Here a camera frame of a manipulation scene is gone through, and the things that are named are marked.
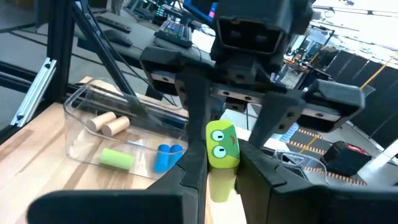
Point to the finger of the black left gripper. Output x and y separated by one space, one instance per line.
280 112
197 105

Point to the silver aluminium extrusion bar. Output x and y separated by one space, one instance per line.
34 93

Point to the lime green cylinder block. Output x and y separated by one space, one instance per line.
116 158

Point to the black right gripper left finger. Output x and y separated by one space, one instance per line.
189 174

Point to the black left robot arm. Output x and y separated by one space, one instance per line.
264 7

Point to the long lime green block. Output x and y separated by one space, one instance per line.
222 155

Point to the black flat keyboard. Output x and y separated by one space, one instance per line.
113 24

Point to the black red equipment case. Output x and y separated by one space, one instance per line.
345 160

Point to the black backlit keyboard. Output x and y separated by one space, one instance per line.
174 32

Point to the black computer mouse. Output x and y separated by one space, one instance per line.
118 38

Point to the gray side desk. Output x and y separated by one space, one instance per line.
140 35

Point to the tan cylinder block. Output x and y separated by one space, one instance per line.
99 120
115 126

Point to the black partition wall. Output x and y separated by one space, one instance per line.
382 102

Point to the black hazard striped mat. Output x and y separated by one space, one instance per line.
314 143

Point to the clear plastic bin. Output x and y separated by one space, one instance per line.
81 140
311 165

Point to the black aluminium table frame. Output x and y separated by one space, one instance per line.
59 46

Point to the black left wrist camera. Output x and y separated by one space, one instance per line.
248 35

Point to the monitor with pink screen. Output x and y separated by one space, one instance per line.
200 9

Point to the blue cylinder block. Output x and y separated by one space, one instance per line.
175 152
161 158

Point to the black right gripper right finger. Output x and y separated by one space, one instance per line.
264 193

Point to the white paper sheet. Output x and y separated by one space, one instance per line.
203 42

